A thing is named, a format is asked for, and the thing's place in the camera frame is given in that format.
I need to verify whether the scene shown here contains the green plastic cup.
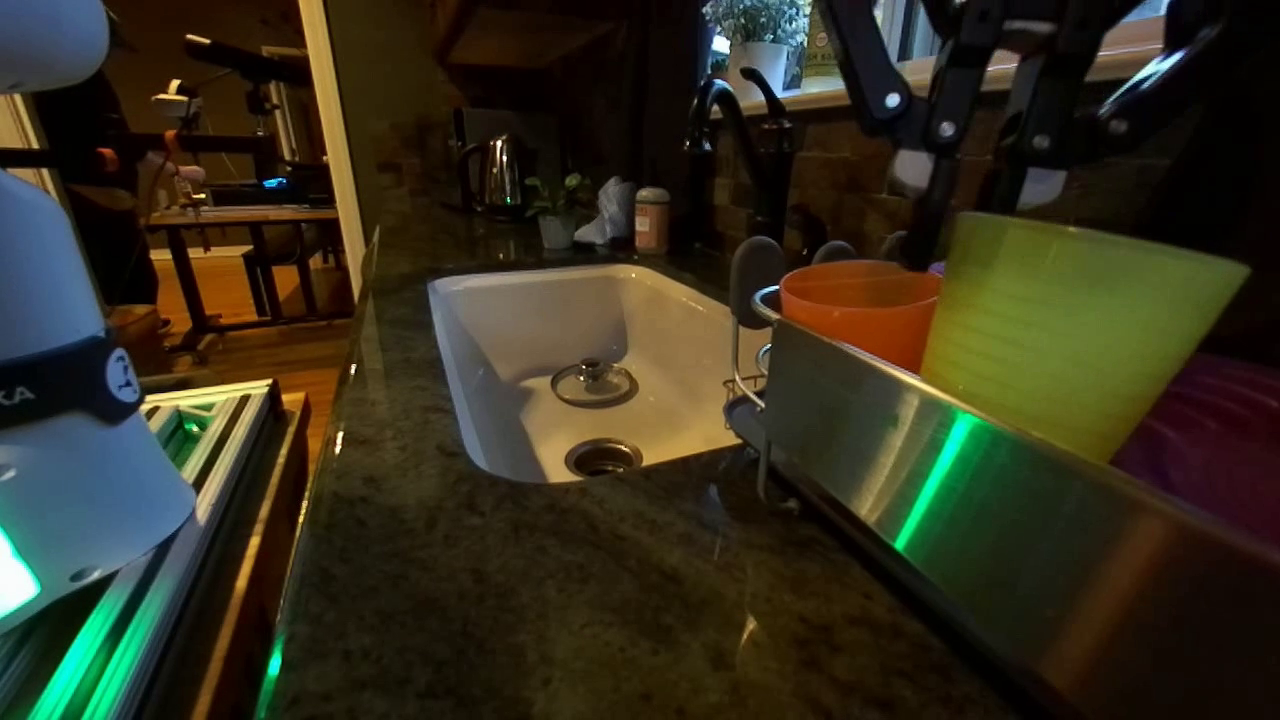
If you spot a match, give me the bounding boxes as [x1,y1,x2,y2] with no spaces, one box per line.
[914,207,1255,467]

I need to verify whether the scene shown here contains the orange plastic cup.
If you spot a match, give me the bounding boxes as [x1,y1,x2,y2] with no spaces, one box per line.
[776,255,948,376]

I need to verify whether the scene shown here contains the metal dish drying rack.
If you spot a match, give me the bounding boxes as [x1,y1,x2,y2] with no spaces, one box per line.
[725,230,1280,720]

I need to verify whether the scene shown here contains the dark metal faucet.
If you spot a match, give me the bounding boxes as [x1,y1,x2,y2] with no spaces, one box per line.
[681,60,806,273]

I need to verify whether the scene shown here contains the windowsill plant in white pot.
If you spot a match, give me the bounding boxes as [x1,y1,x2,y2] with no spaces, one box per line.
[701,0,810,95]

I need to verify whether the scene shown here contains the red lidded canister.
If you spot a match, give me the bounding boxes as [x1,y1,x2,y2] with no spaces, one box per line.
[627,183,670,261]

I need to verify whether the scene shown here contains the purple plastic bowl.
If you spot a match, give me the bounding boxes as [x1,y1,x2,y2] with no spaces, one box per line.
[1110,348,1280,548]

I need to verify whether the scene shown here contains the striped dish cloth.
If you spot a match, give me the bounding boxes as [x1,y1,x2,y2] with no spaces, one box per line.
[569,173,641,253]

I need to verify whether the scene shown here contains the leafy plant in white pot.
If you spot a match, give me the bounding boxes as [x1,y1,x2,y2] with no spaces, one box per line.
[520,169,590,261]

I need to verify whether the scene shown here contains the metal sink stopper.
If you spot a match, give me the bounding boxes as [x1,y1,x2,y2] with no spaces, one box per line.
[544,353,643,410]

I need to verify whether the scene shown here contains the metal kettle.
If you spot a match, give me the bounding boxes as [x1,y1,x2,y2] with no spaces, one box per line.
[455,129,526,220]

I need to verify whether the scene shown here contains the white ceramic sink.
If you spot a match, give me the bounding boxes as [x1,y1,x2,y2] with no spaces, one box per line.
[423,261,778,486]

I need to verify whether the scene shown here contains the wooden table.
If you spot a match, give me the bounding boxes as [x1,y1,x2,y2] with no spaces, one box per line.
[134,196,350,361]

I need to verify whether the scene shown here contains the person in dark clothes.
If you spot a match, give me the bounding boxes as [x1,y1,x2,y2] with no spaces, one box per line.
[35,63,175,319]

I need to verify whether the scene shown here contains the green lit robot platform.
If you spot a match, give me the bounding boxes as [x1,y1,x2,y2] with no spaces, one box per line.
[0,376,296,720]

